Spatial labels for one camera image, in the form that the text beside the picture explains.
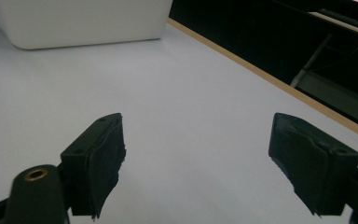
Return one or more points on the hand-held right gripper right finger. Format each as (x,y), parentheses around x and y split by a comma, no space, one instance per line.
(313,165)

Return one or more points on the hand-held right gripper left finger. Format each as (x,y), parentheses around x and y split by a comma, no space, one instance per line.
(96,161)

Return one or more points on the white plastic basket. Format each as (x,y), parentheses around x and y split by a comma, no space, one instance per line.
(80,21)

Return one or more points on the grey metal stand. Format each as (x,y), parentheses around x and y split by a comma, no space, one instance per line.
(338,96)

